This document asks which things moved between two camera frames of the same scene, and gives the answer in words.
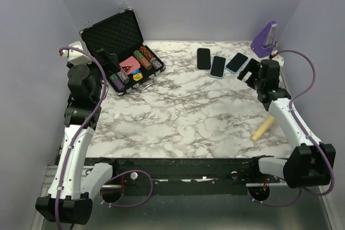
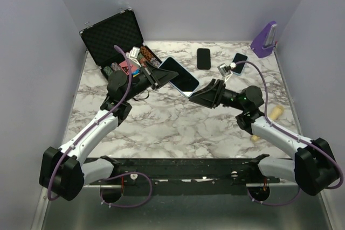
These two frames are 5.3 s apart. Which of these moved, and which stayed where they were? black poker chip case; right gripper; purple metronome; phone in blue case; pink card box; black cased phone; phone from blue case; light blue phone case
Moved: phone from blue case; right gripper; light blue phone case
Stayed: phone in blue case; pink card box; black cased phone; black poker chip case; purple metronome
